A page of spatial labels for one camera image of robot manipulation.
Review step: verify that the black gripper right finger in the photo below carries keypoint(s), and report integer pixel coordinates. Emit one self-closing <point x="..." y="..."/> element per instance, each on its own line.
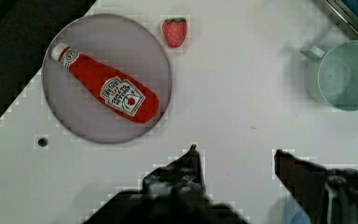
<point x="328" y="196"/>

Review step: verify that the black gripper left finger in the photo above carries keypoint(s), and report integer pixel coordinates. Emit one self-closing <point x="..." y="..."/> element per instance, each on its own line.
<point x="185" y="171"/>

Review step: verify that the blue bowl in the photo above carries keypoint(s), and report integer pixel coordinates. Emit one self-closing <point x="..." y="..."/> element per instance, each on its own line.
<point x="293" y="213"/>

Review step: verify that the red plush ketchup bottle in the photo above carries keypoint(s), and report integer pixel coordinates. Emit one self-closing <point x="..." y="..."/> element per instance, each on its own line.
<point x="116" y="90"/>

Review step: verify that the mint green cup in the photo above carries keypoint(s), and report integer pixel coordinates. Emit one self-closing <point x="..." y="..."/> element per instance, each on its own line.
<point x="333" y="75"/>

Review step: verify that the grey round plate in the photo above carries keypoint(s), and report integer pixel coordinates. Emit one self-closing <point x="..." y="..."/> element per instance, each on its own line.
<point x="118" y="42"/>

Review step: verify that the red plush strawberry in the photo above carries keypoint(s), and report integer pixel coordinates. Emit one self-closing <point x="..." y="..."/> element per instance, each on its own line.
<point x="174" y="31"/>

